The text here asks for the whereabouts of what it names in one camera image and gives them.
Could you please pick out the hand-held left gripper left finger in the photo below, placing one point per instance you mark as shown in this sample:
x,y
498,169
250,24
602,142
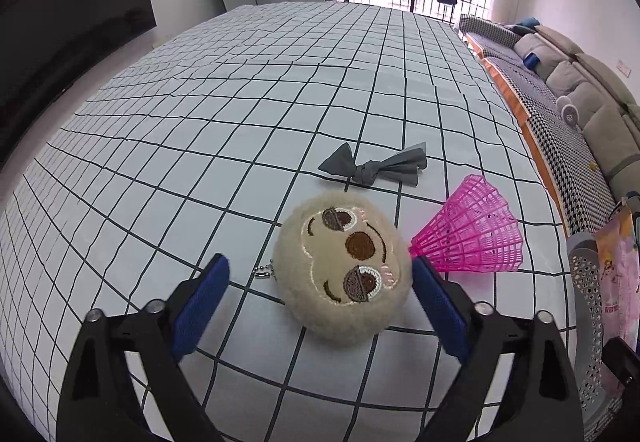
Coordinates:
x,y
200,307

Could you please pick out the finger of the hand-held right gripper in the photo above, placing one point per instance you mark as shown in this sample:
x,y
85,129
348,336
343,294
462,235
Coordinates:
x,y
638,222
622,362

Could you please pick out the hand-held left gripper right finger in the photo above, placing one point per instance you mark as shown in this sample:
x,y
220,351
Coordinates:
x,y
440,307

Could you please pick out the pink snack wrapper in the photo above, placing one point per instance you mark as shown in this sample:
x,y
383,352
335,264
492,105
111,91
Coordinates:
x,y
617,282

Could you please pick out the grey perforated waste basket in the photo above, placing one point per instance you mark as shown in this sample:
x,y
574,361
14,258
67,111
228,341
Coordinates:
x,y
585,302

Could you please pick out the pink plastic shuttlecock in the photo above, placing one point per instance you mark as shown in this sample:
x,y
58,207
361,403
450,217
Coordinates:
x,y
475,232

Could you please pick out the houndstooth sofa cover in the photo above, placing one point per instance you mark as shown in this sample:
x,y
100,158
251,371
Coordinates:
x,y
550,122

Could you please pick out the grey cloth bow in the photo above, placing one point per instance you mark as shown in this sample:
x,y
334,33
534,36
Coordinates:
x,y
365,170

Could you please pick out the grey sofa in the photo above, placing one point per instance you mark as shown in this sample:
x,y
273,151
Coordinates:
x,y
565,75

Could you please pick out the white checked tablecloth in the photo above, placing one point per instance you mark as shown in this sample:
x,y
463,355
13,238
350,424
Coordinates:
x,y
250,97

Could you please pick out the blue cloth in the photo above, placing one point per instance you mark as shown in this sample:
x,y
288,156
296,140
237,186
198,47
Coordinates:
x,y
525,25

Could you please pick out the black television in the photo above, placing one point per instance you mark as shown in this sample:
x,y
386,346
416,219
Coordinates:
x,y
75,22

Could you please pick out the wall socket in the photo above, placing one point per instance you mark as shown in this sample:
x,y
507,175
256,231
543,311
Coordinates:
x,y
624,67

